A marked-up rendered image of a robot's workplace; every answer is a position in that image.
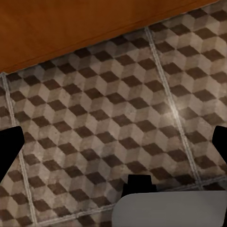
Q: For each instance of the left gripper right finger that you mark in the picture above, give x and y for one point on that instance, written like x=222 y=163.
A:
x=220 y=141

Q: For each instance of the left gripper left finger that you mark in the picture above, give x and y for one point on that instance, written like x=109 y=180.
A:
x=11 y=142

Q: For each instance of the cabinet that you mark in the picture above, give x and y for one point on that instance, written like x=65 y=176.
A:
x=33 y=31

